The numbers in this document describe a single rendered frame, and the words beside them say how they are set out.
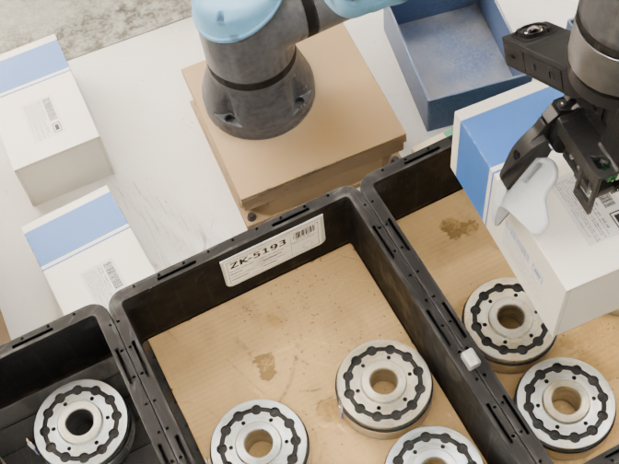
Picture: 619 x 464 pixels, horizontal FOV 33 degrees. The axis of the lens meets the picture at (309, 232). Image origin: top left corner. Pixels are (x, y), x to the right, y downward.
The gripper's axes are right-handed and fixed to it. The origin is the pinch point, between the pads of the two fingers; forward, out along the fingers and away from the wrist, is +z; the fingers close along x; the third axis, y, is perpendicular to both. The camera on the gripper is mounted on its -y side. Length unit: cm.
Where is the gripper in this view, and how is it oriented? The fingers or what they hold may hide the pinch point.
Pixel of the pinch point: (565, 187)
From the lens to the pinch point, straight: 96.1
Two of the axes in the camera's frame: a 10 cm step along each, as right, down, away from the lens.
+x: 9.2, -3.6, 1.4
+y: 3.9, 7.9, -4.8
